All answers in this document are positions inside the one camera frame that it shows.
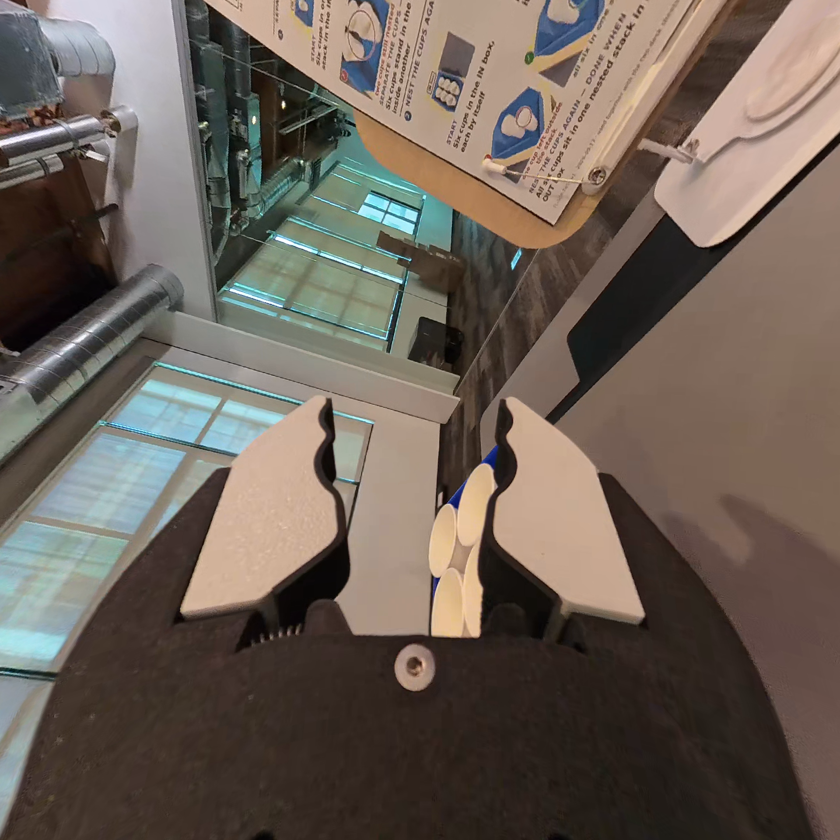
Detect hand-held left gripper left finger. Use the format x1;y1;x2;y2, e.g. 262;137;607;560
178;395;350;634

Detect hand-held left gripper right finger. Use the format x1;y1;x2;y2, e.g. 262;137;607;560
478;398;648;642

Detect white paper cup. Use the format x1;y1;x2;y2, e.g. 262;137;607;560
431;567;468;637
430;504;459;571
457;465;497;547
462;541;488;624

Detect blue plastic bin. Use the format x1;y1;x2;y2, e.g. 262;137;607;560
430;445;503;637

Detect black flat plate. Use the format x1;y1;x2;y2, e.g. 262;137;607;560
545;217;711;424

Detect small black cabinet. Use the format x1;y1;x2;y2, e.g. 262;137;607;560
408;317;466;376

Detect brown cardboard boxes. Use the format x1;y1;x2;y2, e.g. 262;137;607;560
376;230;468;291

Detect instruction sheet on stand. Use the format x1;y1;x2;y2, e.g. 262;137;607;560
482;0;706;196

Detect printed document sheet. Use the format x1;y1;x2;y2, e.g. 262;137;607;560
206;0;697;227

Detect silver ventilation duct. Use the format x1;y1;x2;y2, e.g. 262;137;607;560
0;0;118;122
0;264;186;460

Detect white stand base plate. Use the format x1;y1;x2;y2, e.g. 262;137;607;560
654;0;840;249

